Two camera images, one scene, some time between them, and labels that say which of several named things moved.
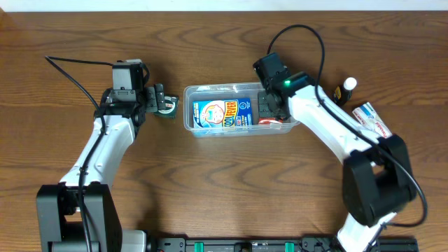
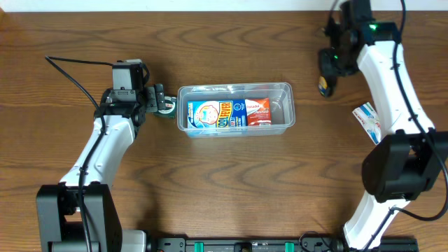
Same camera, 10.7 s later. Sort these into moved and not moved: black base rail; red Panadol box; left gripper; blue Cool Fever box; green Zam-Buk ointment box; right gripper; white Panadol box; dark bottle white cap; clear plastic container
Moved: dark bottle white cap; blue Cool Fever box; red Panadol box; right gripper
Not moved: black base rail; green Zam-Buk ointment box; clear plastic container; left gripper; white Panadol box
